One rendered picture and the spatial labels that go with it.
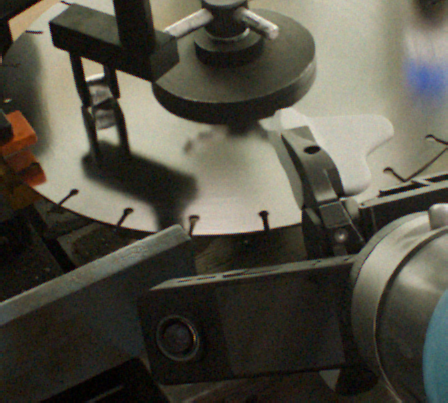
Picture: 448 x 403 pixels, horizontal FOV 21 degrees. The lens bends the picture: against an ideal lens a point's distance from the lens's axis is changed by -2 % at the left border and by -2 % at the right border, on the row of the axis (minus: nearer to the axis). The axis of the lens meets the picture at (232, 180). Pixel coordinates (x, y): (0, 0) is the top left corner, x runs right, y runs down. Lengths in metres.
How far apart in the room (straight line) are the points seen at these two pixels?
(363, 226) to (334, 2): 0.34
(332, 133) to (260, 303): 0.13
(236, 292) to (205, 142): 0.23
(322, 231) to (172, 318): 0.08
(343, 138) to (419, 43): 0.21
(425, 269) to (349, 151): 0.21
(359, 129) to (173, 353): 0.16
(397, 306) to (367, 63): 0.40
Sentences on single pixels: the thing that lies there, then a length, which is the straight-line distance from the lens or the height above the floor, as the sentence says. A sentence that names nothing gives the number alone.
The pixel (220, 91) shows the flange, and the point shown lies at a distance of 0.76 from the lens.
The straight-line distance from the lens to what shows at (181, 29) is 0.76.
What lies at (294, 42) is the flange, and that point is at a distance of 0.80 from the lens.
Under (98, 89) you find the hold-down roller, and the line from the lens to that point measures 0.77.
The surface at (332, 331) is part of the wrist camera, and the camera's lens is 0.51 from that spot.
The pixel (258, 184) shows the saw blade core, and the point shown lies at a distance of 0.70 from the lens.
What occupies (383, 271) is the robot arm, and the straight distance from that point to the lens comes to 0.44.
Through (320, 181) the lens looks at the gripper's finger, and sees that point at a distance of 0.56.
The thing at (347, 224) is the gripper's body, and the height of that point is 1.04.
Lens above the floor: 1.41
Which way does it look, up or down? 40 degrees down
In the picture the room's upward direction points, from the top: 8 degrees counter-clockwise
